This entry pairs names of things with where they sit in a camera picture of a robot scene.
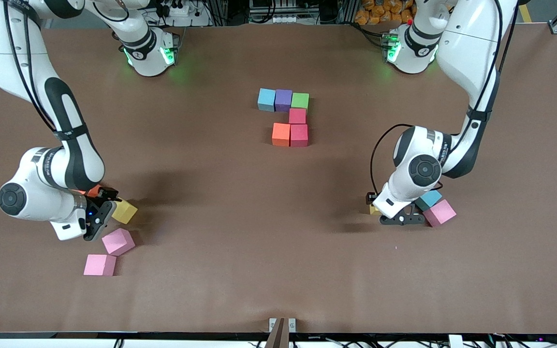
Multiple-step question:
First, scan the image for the blue foam block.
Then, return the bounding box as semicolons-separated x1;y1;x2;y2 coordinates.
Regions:
258;88;277;113
415;190;443;212

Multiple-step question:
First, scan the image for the light pink foam block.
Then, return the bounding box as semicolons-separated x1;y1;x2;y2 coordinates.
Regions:
83;254;117;277
102;228;136;257
422;199;457;228

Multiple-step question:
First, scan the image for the purple foam block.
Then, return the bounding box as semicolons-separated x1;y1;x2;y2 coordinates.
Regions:
275;89;293;113

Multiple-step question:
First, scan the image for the brown wooden strut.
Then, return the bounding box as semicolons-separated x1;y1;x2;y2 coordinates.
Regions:
264;318;290;348

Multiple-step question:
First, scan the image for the bag of orange fruit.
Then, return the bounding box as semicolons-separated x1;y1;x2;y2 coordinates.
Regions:
355;0;414;26

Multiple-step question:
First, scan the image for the white power strip with plugs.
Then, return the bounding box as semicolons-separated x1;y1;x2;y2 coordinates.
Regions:
155;0;211;27

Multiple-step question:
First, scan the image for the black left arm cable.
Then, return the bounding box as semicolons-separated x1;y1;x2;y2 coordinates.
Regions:
369;124;446;194

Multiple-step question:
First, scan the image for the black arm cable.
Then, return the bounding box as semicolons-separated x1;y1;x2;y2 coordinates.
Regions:
369;124;446;194
2;0;61;132

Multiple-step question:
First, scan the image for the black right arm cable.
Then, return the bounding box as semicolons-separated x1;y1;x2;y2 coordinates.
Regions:
2;0;61;132

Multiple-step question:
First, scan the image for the metal table edge bracket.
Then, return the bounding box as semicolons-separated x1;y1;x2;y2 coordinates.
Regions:
269;318;296;334

